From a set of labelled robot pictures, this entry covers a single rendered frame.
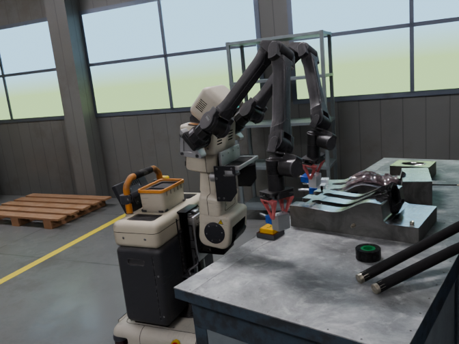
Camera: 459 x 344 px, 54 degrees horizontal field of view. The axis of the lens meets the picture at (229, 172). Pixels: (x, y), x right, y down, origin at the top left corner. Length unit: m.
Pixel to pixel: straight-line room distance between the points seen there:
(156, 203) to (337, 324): 1.24
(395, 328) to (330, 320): 0.15
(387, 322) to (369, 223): 0.57
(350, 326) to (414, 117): 3.53
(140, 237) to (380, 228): 1.05
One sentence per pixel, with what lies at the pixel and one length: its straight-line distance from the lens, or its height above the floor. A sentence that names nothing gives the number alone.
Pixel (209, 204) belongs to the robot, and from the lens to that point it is 2.04.
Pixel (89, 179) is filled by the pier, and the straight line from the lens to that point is 5.90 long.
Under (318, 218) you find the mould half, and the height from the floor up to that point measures 0.85.
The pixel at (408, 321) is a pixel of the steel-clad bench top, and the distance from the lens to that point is 1.23.
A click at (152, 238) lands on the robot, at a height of 0.75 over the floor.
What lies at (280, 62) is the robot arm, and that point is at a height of 1.46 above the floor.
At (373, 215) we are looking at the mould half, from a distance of 1.69.
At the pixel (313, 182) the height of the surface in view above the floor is 0.95.
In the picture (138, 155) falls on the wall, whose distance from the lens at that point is 5.64.
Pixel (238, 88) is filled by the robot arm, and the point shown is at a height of 1.38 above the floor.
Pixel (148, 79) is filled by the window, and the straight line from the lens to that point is 5.39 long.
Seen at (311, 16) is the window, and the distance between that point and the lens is 4.64.
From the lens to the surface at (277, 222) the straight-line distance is 1.50.
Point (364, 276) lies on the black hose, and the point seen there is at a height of 0.82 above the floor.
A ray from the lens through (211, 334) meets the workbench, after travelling 1.46.
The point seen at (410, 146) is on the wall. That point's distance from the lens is 4.61.
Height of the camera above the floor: 1.43
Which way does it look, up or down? 12 degrees down
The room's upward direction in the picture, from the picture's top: 6 degrees counter-clockwise
